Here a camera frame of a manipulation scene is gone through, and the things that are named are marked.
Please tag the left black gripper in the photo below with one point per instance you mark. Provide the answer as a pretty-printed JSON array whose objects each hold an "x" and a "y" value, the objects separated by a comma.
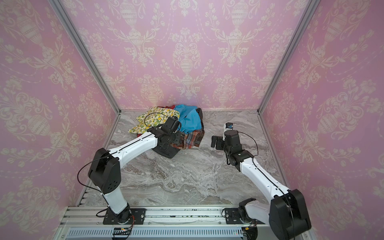
[{"x": 178, "y": 137}]

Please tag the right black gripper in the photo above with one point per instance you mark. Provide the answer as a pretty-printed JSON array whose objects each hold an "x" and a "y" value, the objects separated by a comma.
[{"x": 217, "y": 141}]

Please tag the plaid tartan cloth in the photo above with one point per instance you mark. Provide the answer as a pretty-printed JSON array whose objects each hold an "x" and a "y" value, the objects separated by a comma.
[{"x": 188, "y": 141}]

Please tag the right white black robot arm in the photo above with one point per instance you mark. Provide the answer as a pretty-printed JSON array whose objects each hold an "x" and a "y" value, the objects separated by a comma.
[{"x": 286, "y": 213}]

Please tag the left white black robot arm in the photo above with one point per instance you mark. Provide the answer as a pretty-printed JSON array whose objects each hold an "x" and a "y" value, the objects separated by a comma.
[{"x": 105, "y": 170}]

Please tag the yellow lemon print cloth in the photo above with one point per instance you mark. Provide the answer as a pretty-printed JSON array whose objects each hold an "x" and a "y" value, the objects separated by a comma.
[{"x": 153, "y": 117}]

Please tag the blue cloth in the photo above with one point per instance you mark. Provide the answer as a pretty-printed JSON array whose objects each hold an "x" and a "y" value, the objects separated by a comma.
[{"x": 189, "y": 118}]

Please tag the dark red cloth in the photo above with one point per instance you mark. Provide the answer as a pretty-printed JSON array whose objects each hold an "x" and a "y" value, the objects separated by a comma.
[{"x": 170, "y": 107}]

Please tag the small black electronics board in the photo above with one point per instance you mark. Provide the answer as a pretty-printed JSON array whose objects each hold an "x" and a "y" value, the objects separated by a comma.
[{"x": 121, "y": 232}]

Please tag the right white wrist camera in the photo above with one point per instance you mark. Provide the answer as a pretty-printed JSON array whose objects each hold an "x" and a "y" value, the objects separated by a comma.
[{"x": 227, "y": 127}]

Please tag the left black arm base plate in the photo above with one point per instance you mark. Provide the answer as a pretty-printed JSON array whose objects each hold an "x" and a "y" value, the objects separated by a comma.
[{"x": 133, "y": 216}]

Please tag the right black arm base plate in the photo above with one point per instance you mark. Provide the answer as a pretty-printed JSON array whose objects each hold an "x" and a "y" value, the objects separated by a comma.
[{"x": 233, "y": 216}]

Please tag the aluminium rail frame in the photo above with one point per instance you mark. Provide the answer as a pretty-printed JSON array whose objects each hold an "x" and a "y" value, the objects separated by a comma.
[{"x": 161, "y": 223}]

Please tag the right corner aluminium post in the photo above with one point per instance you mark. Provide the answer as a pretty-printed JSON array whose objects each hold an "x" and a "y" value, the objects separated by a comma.
[{"x": 296, "y": 37}]

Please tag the corner aluminium post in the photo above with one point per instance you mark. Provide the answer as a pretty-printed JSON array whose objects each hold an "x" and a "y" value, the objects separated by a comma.
[
  {"x": 74, "y": 35},
  {"x": 296, "y": 37}
]

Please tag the left corner aluminium post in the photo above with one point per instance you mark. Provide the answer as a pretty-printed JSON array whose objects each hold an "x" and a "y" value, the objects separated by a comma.
[{"x": 74, "y": 35}]

